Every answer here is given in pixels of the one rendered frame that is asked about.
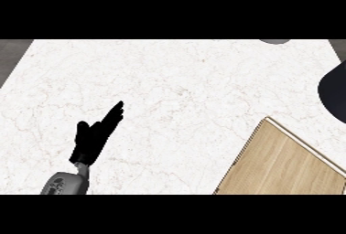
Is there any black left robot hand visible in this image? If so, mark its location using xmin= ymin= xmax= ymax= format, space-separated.
xmin=68 ymin=101 xmax=126 ymax=167

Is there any pale wooden tray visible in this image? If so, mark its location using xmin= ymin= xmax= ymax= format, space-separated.
xmin=213 ymin=116 xmax=346 ymax=196

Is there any dark rounded pot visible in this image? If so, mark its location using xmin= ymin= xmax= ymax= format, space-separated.
xmin=317 ymin=59 xmax=346 ymax=124

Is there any grey rounded object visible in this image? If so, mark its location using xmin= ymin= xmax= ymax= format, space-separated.
xmin=259 ymin=38 xmax=292 ymax=46

